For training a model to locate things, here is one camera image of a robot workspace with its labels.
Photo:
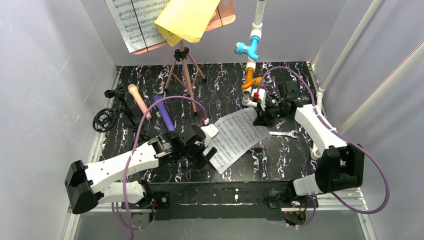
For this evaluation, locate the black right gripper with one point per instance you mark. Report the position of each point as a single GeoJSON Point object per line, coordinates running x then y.
{"type": "Point", "coordinates": [265, 110]}

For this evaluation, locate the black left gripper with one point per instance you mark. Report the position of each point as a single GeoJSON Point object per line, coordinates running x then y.
{"type": "Point", "coordinates": [201, 150]}

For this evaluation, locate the sheet music book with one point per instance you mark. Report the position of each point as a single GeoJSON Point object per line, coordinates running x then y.
{"type": "Point", "coordinates": [236, 135]}

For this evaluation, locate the purple microphone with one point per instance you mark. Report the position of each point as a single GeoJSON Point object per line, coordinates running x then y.
{"type": "Point", "coordinates": [164, 113]}

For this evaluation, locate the pink microphone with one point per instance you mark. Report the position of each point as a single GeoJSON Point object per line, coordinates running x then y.
{"type": "Point", "coordinates": [134, 91]}

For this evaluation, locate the black round-base mic stand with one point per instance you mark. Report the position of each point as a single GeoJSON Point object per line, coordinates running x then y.
{"type": "Point", "coordinates": [121, 102]}

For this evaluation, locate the black tripod mic stand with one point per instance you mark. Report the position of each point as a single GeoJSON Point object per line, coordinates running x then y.
{"type": "Point", "coordinates": [107, 118]}

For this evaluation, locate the yellow sheet music page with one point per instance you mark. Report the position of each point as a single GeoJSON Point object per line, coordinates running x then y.
{"type": "Point", "coordinates": [185, 20]}

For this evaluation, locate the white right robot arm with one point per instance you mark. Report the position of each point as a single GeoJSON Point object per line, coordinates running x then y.
{"type": "Point", "coordinates": [340, 165]}

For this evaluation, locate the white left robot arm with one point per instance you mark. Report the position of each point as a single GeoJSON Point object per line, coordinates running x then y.
{"type": "Point", "coordinates": [91, 184]}

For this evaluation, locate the silver open-end wrench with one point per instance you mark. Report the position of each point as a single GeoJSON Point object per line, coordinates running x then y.
{"type": "Point", "coordinates": [292, 134]}

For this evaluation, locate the orange pipe valve fitting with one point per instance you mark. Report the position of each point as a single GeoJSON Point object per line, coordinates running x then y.
{"type": "Point", "coordinates": [250, 80]}

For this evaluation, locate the pink tripod music stand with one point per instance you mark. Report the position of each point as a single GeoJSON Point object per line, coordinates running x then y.
{"type": "Point", "coordinates": [184, 67]}

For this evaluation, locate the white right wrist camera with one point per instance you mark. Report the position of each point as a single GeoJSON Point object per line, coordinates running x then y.
{"type": "Point", "coordinates": [258, 97]}

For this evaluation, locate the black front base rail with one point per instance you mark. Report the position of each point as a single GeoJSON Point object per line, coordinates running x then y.
{"type": "Point", "coordinates": [270, 200]}

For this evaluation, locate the white PVC pipe frame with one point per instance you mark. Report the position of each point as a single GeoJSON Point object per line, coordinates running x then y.
{"type": "Point", "coordinates": [297, 102]}

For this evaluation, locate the white wall pipe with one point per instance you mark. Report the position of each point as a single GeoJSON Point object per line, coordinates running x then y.
{"type": "Point", "coordinates": [350, 43]}

